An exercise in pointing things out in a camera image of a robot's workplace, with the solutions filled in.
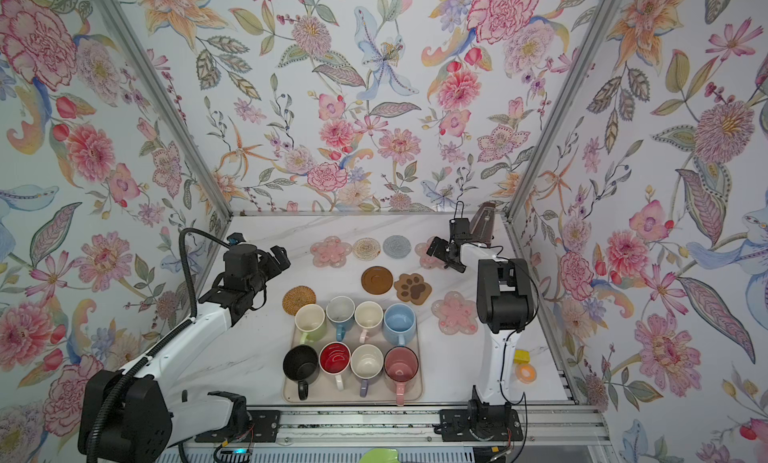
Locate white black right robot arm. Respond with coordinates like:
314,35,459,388
426,217,537,446

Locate red-brown wooden metronome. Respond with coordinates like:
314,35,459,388
470,201,496,247

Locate black mug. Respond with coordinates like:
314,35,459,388
283,344,320,401

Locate pink flower coaster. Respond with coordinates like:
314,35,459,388
310,236,352,268
415,237,445,269
431,291,479,335

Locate red inside white mug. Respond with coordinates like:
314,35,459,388
319,342,352,391

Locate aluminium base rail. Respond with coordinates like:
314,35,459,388
245,403,610,448

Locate pink flower coaster back right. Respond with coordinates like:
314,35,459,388
415,237,445,269

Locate pink flower coaster left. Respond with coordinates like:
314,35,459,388
310,236,352,268

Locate pink flower coaster front right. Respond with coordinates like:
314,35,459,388
431,291,479,335

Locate cork paw print coaster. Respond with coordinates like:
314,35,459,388
393,273,432,306

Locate light blue mug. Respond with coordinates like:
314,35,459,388
382,303,417,346

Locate pink mug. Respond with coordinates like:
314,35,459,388
384,346,420,406

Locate white mug purple handle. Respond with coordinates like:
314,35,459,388
350,344,384,398

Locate light blue woven coaster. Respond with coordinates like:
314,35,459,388
382,235,412,259

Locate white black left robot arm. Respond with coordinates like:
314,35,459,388
78,243,291,462

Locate white mug green outside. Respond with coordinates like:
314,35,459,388
294,304,327,345

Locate beige serving tray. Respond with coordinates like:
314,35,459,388
282,317,424,405

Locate green object below rail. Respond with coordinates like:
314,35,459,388
359,448,400,463

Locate yellow block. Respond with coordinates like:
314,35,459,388
513,349,531,364

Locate multicolour zigzag woven coaster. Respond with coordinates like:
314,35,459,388
352,237,381,261

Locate orange round object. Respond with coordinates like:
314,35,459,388
515,363,537,384

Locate round brown wooden coaster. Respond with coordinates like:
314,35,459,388
361,266,394,295

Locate round rattan woven coaster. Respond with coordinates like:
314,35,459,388
282,285,317,316

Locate cream white mug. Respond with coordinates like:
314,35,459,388
354,301,384,344

